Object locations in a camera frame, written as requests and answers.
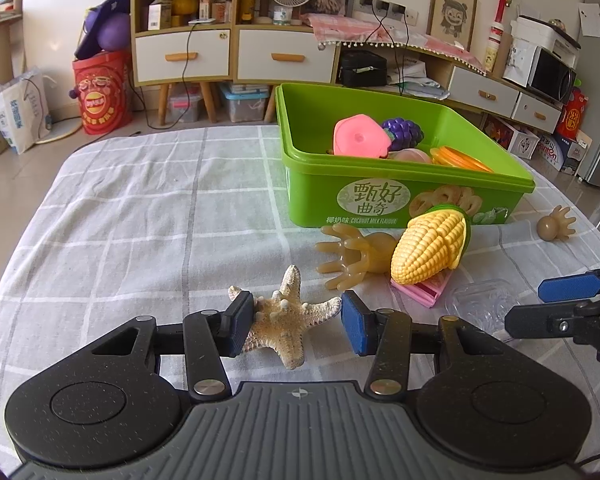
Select wooden cabinet with white drawers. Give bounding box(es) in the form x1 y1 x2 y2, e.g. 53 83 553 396
131 0 562 133

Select white paper shopping bag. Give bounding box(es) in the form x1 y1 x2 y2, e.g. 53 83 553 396
0 67 52 155

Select red cylindrical snack bin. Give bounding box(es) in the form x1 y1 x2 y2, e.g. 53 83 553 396
70 50 132 136

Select black box on shelf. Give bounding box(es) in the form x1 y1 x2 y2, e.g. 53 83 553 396
337 50 388 88

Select large beige toy octopus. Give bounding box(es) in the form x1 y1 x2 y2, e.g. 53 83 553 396
314 223 398 292

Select clear plastic egg tray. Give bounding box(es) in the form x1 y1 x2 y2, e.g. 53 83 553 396
445 278 519 335

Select small beige toy octopus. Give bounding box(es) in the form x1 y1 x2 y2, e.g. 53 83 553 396
536 205 577 242

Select black microwave oven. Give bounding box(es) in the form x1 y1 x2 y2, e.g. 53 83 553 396
503 38 576 104

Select green plastic storage box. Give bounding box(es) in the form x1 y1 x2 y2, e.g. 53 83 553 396
275 82 535 229

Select yellow toy corn cob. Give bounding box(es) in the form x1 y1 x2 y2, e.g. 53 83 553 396
390 205 471 286

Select framed cartoon girl picture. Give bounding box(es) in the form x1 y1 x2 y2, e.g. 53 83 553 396
426 0 478 50

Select pink checked cloth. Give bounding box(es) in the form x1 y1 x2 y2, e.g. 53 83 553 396
301 13 486 76

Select pink toy peach half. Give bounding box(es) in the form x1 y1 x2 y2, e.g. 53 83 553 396
332 114 391 159

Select beige dried starfish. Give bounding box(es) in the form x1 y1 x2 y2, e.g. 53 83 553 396
242 266 342 370

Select pink flat toy block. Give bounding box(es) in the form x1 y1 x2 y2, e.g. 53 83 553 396
390 270 453 309

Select grey checked tablecloth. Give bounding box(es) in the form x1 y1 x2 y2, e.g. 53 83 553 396
0 126 600 472

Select orange toy pumpkin half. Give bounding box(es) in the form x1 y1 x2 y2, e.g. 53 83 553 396
429 146 493 174

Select purple toy grapes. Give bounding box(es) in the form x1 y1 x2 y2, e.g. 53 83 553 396
381 117 424 152

